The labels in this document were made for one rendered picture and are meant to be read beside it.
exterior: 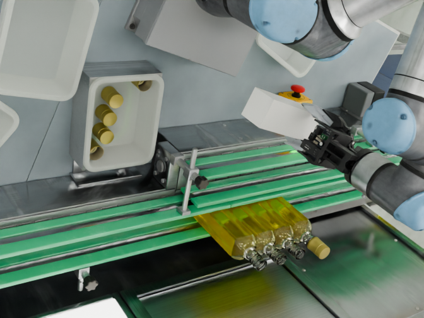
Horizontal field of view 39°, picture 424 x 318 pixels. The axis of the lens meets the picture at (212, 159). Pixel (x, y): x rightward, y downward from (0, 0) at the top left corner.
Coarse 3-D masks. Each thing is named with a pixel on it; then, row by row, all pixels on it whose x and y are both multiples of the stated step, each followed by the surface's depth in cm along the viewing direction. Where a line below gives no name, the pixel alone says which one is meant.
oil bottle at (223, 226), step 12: (204, 216) 142; (216, 216) 139; (228, 216) 140; (204, 228) 143; (216, 228) 139; (228, 228) 136; (240, 228) 137; (216, 240) 139; (228, 240) 135; (240, 240) 133; (252, 240) 134; (228, 252) 136; (240, 252) 133
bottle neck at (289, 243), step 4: (288, 240) 139; (292, 240) 139; (284, 244) 139; (288, 244) 138; (292, 244) 138; (296, 244) 138; (288, 248) 138; (292, 248) 137; (296, 248) 137; (300, 248) 137; (292, 252) 137; (296, 252) 136; (300, 252) 138; (304, 252) 137; (296, 256) 136; (300, 256) 138
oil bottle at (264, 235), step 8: (232, 208) 144; (240, 208) 145; (248, 208) 145; (240, 216) 142; (248, 216) 142; (256, 216) 143; (248, 224) 139; (256, 224) 140; (264, 224) 141; (256, 232) 137; (264, 232) 138; (272, 232) 138; (256, 240) 136; (264, 240) 136; (272, 240) 137; (256, 248) 137; (264, 248) 136
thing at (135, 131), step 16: (96, 80) 120; (112, 80) 121; (128, 80) 124; (144, 80) 126; (160, 80) 128; (96, 96) 130; (128, 96) 134; (144, 96) 134; (160, 96) 130; (128, 112) 137; (144, 112) 136; (112, 128) 136; (128, 128) 139; (144, 128) 137; (112, 144) 139; (128, 144) 141; (144, 144) 138; (96, 160) 133; (112, 160) 134; (128, 160) 135; (144, 160) 137
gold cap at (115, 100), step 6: (102, 90) 130; (108, 90) 129; (114, 90) 129; (102, 96) 130; (108, 96) 128; (114, 96) 127; (120, 96) 128; (108, 102) 128; (114, 102) 128; (120, 102) 129; (114, 108) 128
